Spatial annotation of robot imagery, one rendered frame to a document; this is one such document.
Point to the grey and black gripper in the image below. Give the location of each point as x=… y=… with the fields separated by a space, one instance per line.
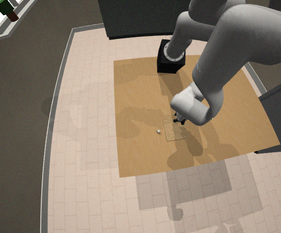
x=180 y=118

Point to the brown mat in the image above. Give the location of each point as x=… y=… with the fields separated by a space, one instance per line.
x=174 y=130

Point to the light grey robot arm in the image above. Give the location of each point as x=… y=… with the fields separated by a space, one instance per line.
x=236 y=33

